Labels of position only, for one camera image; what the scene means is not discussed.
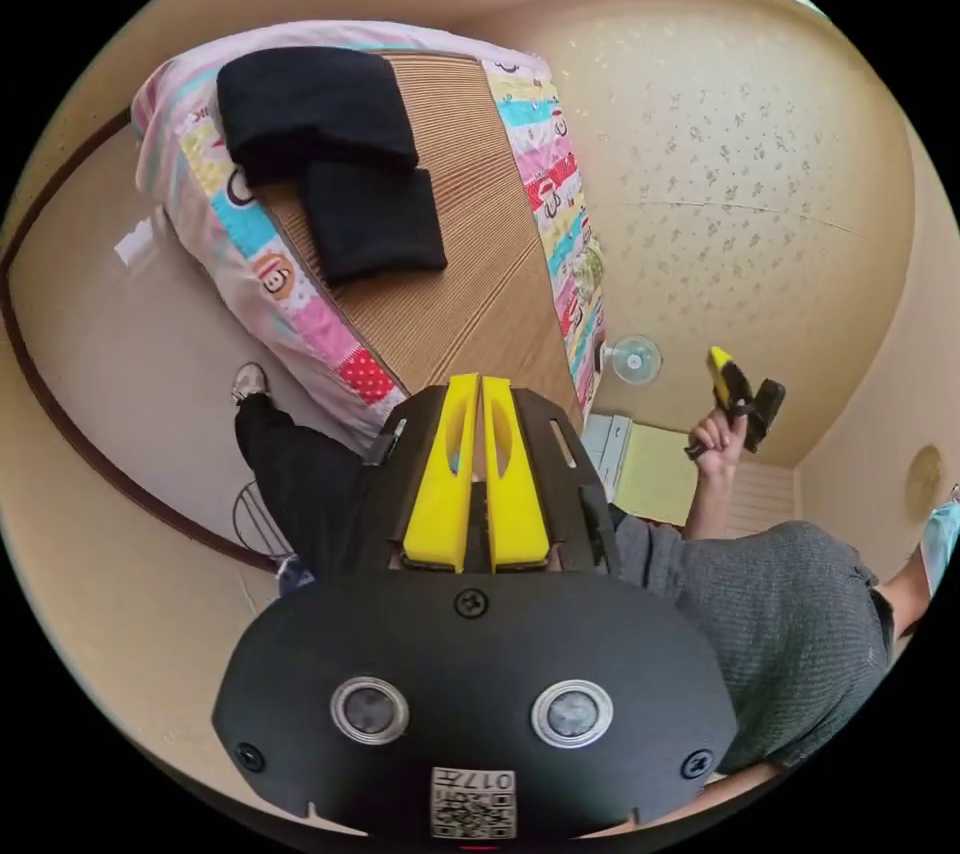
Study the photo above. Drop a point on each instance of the person's body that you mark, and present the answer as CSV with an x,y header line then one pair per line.
x,y
787,606

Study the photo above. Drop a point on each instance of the white electric fan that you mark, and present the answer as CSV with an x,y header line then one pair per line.
x,y
634,360

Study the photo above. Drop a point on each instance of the person's right forearm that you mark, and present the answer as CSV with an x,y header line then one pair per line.
x,y
712,505

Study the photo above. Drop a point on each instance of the white drawer cabinet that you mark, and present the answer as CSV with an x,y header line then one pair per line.
x,y
645,471

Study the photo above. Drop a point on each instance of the person's right hand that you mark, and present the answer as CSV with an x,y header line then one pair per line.
x,y
716,445

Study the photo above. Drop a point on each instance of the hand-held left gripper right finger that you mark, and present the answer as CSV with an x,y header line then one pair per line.
x,y
517,494

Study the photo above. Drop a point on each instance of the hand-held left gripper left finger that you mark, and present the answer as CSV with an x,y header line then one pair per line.
x,y
439,486

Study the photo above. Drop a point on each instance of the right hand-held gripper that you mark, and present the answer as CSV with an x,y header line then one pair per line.
x,y
739,395

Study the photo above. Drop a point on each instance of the black long pants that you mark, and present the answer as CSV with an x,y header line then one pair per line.
x,y
337,141

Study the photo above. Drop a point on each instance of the bed with printed sheet and woven mat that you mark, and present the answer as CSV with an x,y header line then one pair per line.
x,y
465,269

